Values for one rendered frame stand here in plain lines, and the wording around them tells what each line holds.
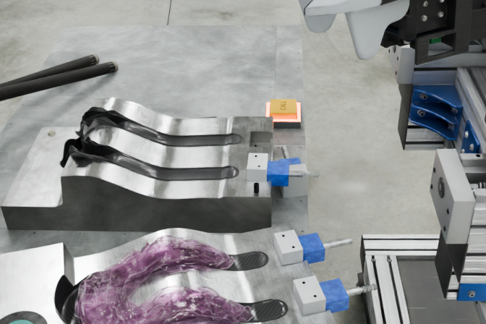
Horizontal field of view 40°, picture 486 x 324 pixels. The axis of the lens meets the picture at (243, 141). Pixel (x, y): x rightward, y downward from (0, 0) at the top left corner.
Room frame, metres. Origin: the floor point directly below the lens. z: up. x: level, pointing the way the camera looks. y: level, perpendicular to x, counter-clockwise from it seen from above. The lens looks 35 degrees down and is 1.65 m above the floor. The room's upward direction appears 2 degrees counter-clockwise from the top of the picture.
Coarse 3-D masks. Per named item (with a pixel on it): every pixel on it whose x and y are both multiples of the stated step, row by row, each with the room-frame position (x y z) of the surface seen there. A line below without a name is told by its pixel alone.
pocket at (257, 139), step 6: (252, 132) 1.11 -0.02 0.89; (258, 132) 1.11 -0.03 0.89; (264, 132) 1.11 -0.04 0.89; (270, 132) 1.10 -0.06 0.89; (252, 138) 1.11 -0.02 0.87; (258, 138) 1.11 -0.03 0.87; (264, 138) 1.11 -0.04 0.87; (270, 138) 1.10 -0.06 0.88; (252, 144) 1.10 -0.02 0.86; (258, 144) 1.10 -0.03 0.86; (264, 144) 1.10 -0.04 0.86; (270, 144) 1.08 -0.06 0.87
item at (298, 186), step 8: (288, 152) 1.12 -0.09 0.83; (280, 160) 1.07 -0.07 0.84; (288, 160) 1.07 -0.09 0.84; (296, 160) 1.07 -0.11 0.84; (296, 168) 1.03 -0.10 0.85; (304, 168) 1.03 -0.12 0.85; (304, 176) 1.01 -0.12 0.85; (296, 184) 1.01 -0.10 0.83; (304, 184) 1.01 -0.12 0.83; (288, 192) 1.00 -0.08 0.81; (296, 192) 1.01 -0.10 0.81; (304, 192) 1.01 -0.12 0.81
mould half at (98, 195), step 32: (64, 128) 1.19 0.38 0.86; (96, 128) 1.08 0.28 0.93; (160, 128) 1.13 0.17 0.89; (192, 128) 1.14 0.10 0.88; (224, 128) 1.13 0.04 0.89; (256, 128) 1.12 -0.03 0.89; (32, 160) 1.08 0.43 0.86; (96, 160) 0.97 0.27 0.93; (160, 160) 1.03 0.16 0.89; (192, 160) 1.03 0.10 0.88; (224, 160) 1.02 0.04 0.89; (32, 192) 0.98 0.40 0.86; (64, 192) 0.93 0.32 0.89; (96, 192) 0.93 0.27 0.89; (128, 192) 0.92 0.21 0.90; (160, 192) 0.93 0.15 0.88; (192, 192) 0.93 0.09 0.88; (224, 192) 0.92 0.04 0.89; (32, 224) 0.94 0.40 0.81; (64, 224) 0.93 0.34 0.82; (96, 224) 0.93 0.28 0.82; (128, 224) 0.92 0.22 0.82; (160, 224) 0.92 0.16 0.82; (192, 224) 0.91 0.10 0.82; (224, 224) 0.91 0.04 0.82; (256, 224) 0.91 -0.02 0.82
